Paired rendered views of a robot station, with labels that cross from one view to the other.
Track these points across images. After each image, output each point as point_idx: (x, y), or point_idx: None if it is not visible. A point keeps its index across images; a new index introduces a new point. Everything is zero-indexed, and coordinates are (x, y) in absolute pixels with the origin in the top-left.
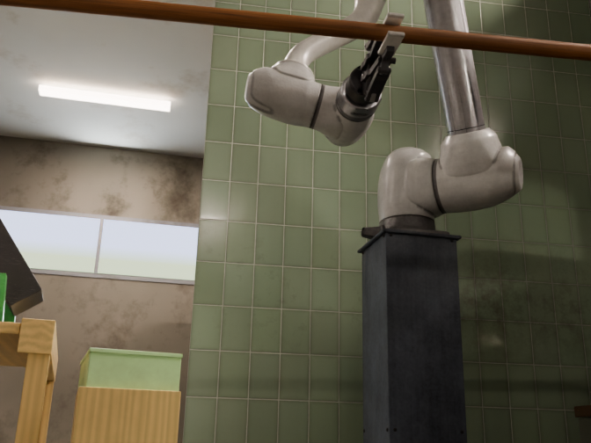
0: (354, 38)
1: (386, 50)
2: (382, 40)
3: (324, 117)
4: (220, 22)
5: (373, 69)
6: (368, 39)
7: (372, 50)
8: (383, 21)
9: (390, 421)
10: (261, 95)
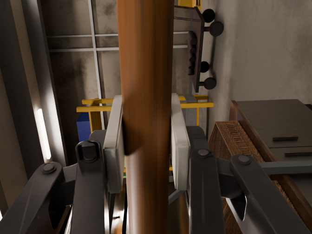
0: (173, 24)
1: (197, 128)
2: (170, 111)
3: None
4: None
5: (223, 212)
6: (171, 74)
7: (101, 224)
8: (113, 110)
9: None
10: None
